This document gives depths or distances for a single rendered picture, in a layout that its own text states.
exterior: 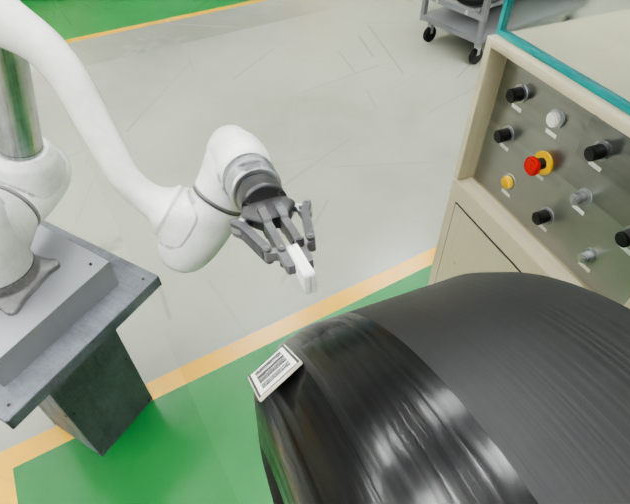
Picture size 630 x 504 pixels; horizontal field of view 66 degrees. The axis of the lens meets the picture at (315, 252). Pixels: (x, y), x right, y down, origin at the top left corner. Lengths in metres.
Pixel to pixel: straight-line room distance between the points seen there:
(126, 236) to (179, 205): 1.74
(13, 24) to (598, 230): 1.06
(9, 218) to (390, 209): 1.82
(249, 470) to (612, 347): 1.56
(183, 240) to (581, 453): 0.73
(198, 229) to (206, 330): 1.26
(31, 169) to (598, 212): 1.25
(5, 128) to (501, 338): 1.15
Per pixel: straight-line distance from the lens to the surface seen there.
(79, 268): 1.43
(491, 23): 4.31
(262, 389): 0.36
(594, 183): 1.07
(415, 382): 0.30
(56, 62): 0.89
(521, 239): 1.21
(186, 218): 0.88
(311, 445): 0.31
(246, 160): 0.80
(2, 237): 1.30
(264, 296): 2.18
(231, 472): 1.82
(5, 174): 1.36
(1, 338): 1.37
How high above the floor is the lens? 1.69
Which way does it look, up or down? 46 degrees down
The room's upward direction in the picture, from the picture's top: 1 degrees counter-clockwise
